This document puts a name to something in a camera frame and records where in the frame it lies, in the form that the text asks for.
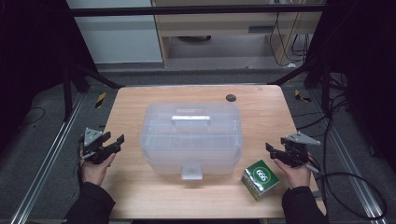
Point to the black metal stand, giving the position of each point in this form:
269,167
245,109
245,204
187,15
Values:
317,77
73,84

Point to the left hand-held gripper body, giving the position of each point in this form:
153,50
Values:
93,151

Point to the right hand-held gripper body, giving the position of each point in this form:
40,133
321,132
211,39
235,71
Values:
295,152

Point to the clear plastic storage box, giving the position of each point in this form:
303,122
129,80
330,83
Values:
190,140

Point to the green cardboard box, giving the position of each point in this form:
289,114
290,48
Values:
261,180

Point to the light wooden desk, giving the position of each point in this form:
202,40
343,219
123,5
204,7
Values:
224,26

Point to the person's left hand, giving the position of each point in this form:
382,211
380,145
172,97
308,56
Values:
95,171

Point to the aluminium floor rail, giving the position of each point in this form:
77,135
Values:
43,165
348,165

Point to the person's right hand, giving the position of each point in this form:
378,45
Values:
294,176

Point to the black yellow striped tape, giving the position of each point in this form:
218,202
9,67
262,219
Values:
100,99
301,96

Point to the black horizontal frame bar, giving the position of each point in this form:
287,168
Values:
186,10

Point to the black curtain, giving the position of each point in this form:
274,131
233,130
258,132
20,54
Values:
31,56
364,62

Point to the black round table grommet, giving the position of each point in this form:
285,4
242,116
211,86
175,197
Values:
231,98

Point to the white cabinet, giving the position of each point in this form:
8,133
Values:
118,37

